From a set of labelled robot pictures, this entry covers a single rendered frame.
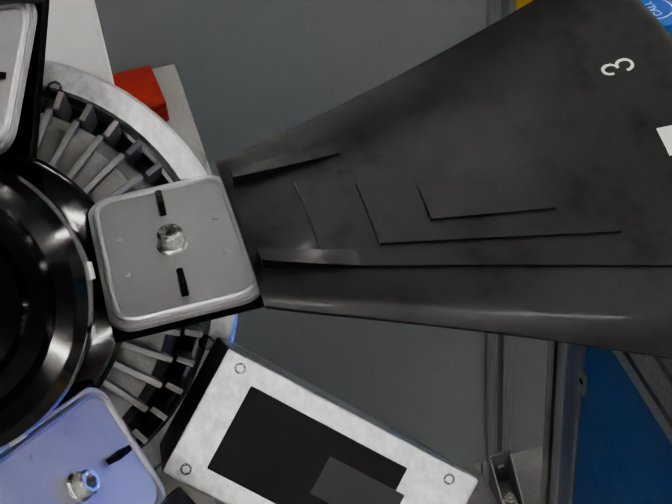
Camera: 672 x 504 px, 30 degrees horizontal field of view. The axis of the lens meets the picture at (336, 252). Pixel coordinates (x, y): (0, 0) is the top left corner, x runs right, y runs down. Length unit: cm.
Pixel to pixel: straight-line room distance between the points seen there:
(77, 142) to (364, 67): 76
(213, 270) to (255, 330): 105
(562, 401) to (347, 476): 59
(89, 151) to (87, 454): 16
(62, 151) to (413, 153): 18
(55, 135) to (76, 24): 14
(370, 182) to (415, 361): 116
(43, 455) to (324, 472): 16
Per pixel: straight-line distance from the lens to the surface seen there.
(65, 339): 49
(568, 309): 53
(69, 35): 78
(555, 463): 130
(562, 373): 120
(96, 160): 66
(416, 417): 179
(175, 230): 55
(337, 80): 139
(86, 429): 58
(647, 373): 100
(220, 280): 53
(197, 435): 65
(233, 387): 64
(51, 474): 55
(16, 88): 52
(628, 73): 61
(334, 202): 55
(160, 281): 54
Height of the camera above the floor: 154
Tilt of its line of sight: 41 degrees down
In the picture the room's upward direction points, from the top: 6 degrees counter-clockwise
